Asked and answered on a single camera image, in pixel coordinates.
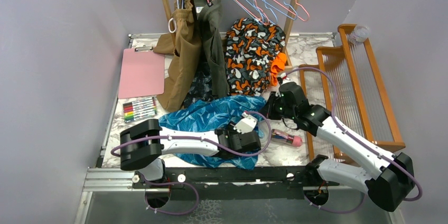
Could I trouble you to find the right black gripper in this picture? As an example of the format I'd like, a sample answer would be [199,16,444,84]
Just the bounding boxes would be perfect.
[259,90,297,120]

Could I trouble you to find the blue patterned shorts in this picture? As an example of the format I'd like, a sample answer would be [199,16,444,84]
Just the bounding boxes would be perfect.
[159,95,266,170]

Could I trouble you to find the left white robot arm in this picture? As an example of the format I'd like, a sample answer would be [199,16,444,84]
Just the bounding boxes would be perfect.
[111,119,261,188]

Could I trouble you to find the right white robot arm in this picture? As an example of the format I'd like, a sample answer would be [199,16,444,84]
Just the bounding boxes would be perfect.
[260,82,417,212]

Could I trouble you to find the orange camo shorts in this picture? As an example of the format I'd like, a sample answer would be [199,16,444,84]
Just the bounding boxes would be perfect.
[225,18,287,96]

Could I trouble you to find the dark patterned shorts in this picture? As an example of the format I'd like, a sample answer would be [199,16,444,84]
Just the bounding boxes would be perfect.
[182,61,219,108]

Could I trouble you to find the tan brown shorts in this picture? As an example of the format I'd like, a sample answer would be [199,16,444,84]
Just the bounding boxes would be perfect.
[154,0,202,112]

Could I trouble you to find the wooden hanger stand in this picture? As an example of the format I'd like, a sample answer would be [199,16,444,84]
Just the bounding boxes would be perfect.
[155,0,309,76]

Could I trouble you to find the dark green shorts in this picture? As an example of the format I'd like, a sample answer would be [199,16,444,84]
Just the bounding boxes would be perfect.
[193,0,229,98]

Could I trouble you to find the pink capped pencil tube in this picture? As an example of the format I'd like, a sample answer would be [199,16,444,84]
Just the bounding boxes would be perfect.
[271,129,303,147]

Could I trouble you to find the wooden drying rack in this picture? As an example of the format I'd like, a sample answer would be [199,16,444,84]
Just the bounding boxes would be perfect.
[299,24,406,153]

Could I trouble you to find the marker set pack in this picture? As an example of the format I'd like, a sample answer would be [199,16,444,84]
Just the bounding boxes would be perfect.
[123,97,157,123]

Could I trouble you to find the pink clipboard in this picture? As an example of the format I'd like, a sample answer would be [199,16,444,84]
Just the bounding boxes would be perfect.
[118,49,165,99]

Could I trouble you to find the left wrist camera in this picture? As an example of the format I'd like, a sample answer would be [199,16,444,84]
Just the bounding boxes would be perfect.
[233,112,258,134]

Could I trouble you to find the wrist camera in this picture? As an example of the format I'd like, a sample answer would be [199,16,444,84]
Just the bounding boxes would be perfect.
[233,112,258,134]
[277,77,293,86]

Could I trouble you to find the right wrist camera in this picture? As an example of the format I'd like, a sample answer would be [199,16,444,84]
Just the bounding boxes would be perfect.
[277,77,293,86]

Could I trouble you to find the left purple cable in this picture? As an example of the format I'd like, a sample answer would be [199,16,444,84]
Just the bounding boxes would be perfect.
[110,111,273,158]

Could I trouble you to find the purple cable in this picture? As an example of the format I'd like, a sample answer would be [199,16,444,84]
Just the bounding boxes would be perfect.
[110,111,273,158]
[285,67,424,202]

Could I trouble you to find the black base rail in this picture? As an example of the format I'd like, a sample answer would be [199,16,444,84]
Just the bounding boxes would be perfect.
[132,166,323,200]

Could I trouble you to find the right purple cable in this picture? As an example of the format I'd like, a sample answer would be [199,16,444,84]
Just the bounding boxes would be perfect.
[285,67,424,202]

